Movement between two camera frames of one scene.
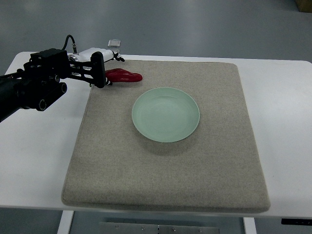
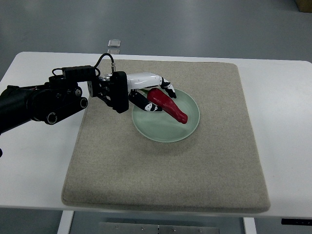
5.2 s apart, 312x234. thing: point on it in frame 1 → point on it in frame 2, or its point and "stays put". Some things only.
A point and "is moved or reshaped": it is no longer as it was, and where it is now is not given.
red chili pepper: [118, 75] is moved or reshaped
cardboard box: [304, 6] stays put
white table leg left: [66, 222] stays put
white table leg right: [249, 225] stays put
